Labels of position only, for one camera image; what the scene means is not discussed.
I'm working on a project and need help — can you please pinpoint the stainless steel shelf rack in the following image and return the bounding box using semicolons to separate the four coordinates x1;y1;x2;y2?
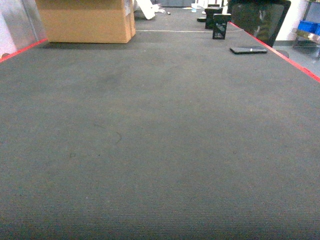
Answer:
292;0;320;61

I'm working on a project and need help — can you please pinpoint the black smartphone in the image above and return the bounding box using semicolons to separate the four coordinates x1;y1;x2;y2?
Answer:
229;46;268;55

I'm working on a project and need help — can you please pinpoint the large cardboard box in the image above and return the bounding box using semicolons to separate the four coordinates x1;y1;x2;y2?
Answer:
35;0;136;44

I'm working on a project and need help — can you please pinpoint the black small stand box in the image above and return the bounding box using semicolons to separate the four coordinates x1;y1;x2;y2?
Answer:
212;13;232;40

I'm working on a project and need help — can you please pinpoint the black box behind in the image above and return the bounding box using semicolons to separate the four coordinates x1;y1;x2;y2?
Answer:
196;6;223;30

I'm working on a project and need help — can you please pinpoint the black mesh office chair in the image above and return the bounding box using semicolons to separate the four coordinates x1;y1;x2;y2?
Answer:
227;0;291;47

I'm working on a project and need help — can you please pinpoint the red conveyor side rail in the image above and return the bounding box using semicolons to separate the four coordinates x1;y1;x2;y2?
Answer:
223;22;320;87

